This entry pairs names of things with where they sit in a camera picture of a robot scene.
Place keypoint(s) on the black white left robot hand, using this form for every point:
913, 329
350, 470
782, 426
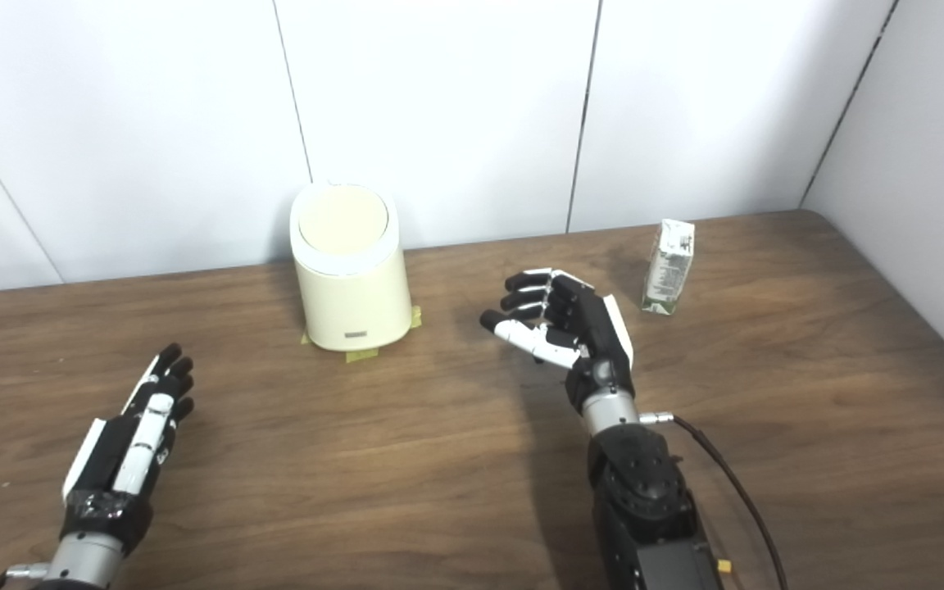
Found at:
124, 459

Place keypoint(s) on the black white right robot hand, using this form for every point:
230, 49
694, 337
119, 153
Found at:
595, 328

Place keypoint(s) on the white green milk carton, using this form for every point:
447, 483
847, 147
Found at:
669, 270

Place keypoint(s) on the cream-colored cylindrical trash bin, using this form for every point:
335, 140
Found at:
353, 299

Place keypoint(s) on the cream round bin lid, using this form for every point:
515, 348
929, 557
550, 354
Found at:
343, 220

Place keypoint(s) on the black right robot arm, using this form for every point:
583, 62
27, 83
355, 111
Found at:
644, 500

